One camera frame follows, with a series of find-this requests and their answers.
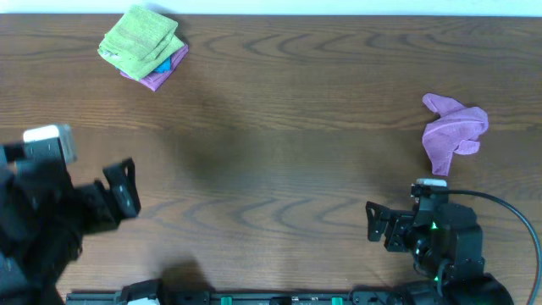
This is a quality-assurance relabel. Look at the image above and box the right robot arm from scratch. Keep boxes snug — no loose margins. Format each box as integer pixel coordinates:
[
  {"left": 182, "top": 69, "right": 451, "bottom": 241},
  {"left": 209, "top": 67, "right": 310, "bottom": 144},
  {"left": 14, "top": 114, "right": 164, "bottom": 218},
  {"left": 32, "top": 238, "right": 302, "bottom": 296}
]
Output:
[{"left": 366, "top": 202, "right": 513, "bottom": 305}]

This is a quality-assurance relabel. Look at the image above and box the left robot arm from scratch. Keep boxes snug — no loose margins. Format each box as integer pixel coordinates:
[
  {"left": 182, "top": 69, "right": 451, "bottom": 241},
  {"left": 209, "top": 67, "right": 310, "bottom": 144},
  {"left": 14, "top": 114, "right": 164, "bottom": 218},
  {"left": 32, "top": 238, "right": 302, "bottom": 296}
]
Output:
[{"left": 1, "top": 158, "right": 141, "bottom": 304}]

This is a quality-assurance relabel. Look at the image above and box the folded green cloth on stack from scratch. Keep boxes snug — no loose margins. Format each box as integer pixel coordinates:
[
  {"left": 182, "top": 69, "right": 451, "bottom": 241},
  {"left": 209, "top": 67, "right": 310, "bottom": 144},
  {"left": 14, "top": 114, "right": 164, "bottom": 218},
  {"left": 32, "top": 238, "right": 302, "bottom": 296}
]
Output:
[{"left": 97, "top": 36, "right": 186, "bottom": 80}]

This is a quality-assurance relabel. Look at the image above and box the crumpled purple cloth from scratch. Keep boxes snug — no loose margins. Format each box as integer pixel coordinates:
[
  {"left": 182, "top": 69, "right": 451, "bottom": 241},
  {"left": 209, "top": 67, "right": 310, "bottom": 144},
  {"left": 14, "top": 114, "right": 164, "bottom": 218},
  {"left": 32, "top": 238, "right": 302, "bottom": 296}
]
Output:
[{"left": 422, "top": 93, "right": 489, "bottom": 176}]

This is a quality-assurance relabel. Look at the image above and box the folded purple cloth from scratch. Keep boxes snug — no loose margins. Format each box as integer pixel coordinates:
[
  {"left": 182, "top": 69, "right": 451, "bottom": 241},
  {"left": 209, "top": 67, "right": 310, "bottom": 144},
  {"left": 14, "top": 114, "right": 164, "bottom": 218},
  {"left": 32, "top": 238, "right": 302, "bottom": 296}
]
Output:
[{"left": 139, "top": 45, "right": 189, "bottom": 92}]

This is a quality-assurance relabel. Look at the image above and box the folded blue cloth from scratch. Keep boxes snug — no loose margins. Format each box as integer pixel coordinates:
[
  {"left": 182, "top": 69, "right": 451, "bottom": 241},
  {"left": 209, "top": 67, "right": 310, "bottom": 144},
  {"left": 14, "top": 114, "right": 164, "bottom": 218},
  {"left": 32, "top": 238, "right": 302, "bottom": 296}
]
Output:
[{"left": 114, "top": 54, "right": 173, "bottom": 75}]

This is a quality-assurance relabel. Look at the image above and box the green microfiber cloth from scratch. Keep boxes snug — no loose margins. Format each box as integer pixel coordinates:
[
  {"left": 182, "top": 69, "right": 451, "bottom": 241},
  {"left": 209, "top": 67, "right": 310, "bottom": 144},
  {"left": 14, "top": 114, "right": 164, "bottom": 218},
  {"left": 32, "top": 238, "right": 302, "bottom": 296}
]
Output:
[{"left": 98, "top": 5, "right": 178, "bottom": 60}]

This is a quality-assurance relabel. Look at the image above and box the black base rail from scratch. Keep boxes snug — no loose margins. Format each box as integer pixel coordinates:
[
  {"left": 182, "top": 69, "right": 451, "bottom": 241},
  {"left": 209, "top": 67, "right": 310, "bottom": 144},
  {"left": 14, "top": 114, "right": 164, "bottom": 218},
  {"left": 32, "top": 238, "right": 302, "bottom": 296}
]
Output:
[{"left": 66, "top": 280, "right": 405, "bottom": 305}]

